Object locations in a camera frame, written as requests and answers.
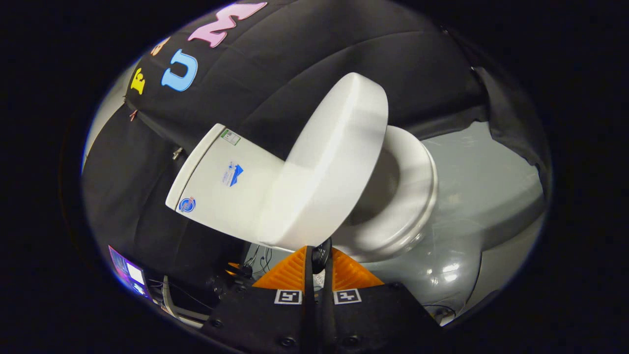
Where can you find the lit computer monitor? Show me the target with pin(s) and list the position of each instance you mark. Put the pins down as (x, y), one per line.
(128, 273)

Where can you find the black backdrop cloth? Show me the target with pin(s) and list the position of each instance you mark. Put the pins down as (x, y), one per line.
(295, 59)

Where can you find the white toilet with tank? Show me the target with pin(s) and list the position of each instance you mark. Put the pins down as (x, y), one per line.
(216, 182)

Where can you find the white toilet lid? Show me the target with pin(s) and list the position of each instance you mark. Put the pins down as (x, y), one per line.
(334, 162)

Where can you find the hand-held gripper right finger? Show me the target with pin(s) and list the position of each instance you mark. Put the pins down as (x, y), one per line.
(328, 305)

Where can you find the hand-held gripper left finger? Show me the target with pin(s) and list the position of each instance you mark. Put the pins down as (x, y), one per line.
(309, 305)

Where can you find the copper cloth clip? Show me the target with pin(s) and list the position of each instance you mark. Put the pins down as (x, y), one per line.
(133, 115)

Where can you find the silver cloth clip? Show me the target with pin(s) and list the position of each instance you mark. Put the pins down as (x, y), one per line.
(177, 153)

